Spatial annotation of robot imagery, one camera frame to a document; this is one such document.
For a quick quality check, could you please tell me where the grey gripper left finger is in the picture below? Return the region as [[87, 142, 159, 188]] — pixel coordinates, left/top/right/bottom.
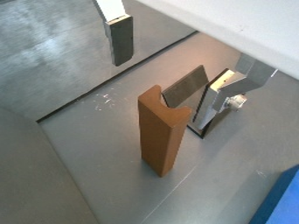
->
[[92, 0, 135, 67]]

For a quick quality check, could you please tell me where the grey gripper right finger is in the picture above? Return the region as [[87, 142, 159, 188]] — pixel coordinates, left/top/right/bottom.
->
[[192, 53, 278, 130]]

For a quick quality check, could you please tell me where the brown arch block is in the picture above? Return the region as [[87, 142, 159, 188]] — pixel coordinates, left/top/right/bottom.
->
[[138, 85, 192, 177]]

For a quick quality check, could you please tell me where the blue shape sorter board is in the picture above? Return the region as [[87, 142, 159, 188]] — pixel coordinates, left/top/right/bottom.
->
[[249, 164, 299, 224]]

